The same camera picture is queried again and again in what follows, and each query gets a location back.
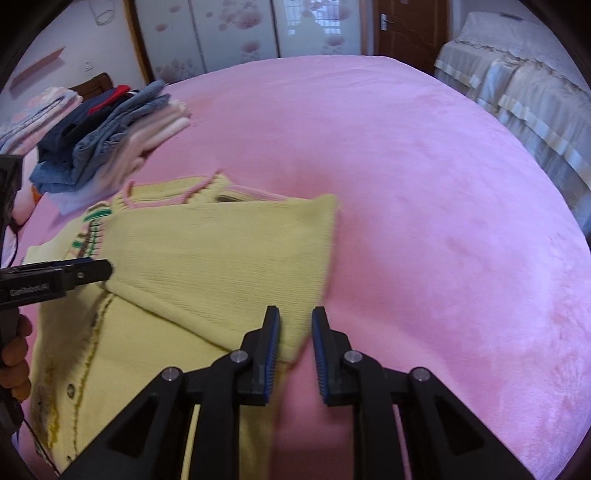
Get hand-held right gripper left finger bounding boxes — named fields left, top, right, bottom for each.
left=59, top=305, right=281, bottom=480

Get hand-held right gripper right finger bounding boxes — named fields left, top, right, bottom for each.
left=311, top=305, right=536, bottom=480

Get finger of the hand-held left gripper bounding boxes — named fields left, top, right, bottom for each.
left=64, top=258, right=113, bottom=291

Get yellow knit sweater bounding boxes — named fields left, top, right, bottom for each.
left=25, top=172, right=341, bottom=480

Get person's left hand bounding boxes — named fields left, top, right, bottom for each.
left=0, top=316, right=34, bottom=403

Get white folded garment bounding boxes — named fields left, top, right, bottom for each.
left=54, top=178, right=123, bottom=217

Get navy folded garment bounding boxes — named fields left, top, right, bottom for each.
left=38, top=84, right=139, bottom=163

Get blue folded jeans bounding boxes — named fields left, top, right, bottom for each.
left=29, top=79, right=171, bottom=195

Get cream folded garment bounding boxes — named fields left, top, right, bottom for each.
left=99, top=98, right=193, bottom=188

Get pink striped folded quilt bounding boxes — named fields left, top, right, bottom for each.
left=0, top=86, right=85, bottom=156

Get pink blanket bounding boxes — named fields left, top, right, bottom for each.
left=9, top=55, right=591, bottom=480

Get wooden headboard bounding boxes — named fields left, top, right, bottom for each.
left=68, top=72, right=115, bottom=101

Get floral glass wardrobe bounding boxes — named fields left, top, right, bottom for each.
left=121, top=0, right=370, bottom=87

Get brown wooden door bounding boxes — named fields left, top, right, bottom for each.
left=372, top=0, right=452, bottom=73

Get lace covered sofa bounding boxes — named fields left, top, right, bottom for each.
left=433, top=11, right=591, bottom=191

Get pink wall shelf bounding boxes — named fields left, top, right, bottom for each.
left=9, top=46, right=66, bottom=91

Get white cord loop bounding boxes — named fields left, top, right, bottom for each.
left=93, top=0, right=122, bottom=25

